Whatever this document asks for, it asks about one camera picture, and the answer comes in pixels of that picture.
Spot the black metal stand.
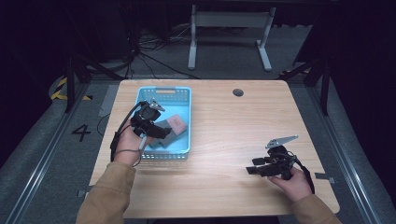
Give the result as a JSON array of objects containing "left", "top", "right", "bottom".
[
  {"left": 279, "top": 57, "right": 331, "bottom": 117},
  {"left": 64, "top": 54, "right": 125, "bottom": 114}
]

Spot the person's right hand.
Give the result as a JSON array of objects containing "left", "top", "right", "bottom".
[{"left": 268, "top": 167, "right": 313, "bottom": 203}]

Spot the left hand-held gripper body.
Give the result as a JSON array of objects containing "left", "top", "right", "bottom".
[{"left": 130, "top": 99, "right": 165, "bottom": 137}]

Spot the thin black floor cable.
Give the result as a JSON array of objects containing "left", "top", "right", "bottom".
[{"left": 96, "top": 113, "right": 111, "bottom": 138}]

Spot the aluminium floor rail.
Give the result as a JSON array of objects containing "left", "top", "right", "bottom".
[
  {"left": 4, "top": 83, "right": 92, "bottom": 224},
  {"left": 306, "top": 87, "right": 379, "bottom": 224}
]

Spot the light blue plastic basket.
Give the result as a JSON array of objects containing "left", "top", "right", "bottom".
[{"left": 134, "top": 86, "right": 192, "bottom": 161}]

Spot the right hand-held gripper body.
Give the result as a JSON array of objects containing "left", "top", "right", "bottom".
[{"left": 261, "top": 134, "right": 299, "bottom": 181}]

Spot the grey tape piece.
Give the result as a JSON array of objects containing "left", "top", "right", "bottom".
[
  {"left": 77, "top": 185, "right": 95, "bottom": 199},
  {"left": 314, "top": 172, "right": 336, "bottom": 185}
]

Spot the bundle of black floor cables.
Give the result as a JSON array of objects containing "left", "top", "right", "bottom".
[{"left": 124, "top": 26, "right": 200, "bottom": 80}]

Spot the white metal desk frame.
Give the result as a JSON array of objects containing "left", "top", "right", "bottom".
[{"left": 187, "top": 4, "right": 277, "bottom": 72}]

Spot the person's left hand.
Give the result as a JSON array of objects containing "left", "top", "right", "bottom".
[{"left": 113, "top": 120, "right": 154, "bottom": 167}]

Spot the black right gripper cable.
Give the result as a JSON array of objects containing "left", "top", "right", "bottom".
[{"left": 292, "top": 157, "right": 316, "bottom": 194}]

